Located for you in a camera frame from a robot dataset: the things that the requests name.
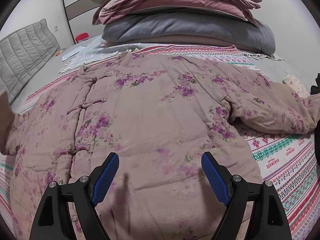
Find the wardrobe doors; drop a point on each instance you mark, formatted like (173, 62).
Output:
(78, 16)

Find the black garment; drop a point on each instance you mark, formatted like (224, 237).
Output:
(315, 89)

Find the grey quilted headboard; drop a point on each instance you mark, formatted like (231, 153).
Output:
(23, 53)

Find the pink folded quilt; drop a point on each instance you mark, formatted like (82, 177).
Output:
(112, 10)

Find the white paper sheet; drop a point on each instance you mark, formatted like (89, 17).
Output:
(71, 53)

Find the floral quilted padded jacket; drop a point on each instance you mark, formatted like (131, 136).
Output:
(150, 119)

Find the grey bed sheet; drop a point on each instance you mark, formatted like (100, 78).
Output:
(44, 80)

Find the patterned pink green blanket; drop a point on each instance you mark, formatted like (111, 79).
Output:
(282, 154)

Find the grey folded blanket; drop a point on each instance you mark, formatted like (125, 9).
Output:
(257, 38)

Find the red container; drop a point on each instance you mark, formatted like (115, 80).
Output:
(81, 37)

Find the white patterned pillow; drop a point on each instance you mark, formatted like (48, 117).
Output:
(296, 85)

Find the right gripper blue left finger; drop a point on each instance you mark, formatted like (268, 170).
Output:
(53, 220)

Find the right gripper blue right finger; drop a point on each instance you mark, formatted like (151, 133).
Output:
(268, 219)

